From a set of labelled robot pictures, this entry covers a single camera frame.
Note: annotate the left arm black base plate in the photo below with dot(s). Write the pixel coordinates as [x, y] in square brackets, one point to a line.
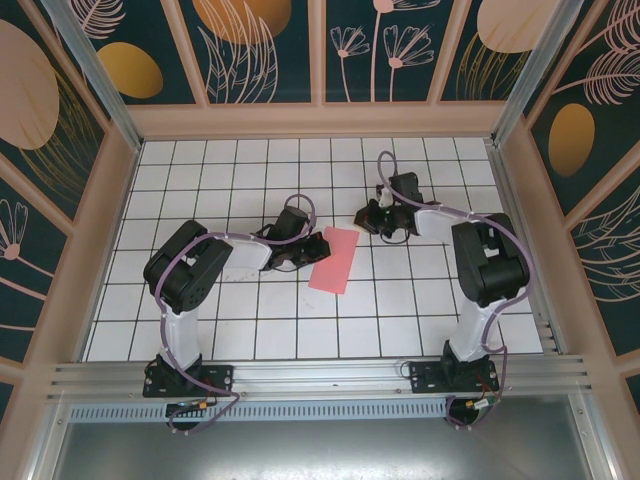
[220, 380]

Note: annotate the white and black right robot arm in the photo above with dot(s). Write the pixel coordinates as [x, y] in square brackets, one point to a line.
[475, 335]

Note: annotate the long aluminium mounting rail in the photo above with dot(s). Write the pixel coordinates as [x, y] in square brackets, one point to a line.
[320, 377]

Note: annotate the aluminium frame post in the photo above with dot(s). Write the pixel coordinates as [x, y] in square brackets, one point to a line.
[537, 75]
[97, 75]

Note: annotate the pink paper sheet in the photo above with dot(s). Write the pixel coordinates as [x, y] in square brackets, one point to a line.
[332, 260]

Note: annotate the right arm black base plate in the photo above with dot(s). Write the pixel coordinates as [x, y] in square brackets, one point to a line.
[425, 377]

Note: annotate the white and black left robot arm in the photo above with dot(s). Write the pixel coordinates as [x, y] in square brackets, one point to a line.
[180, 330]

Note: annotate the aluminium side rail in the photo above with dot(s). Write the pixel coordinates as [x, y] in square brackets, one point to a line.
[506, 175]

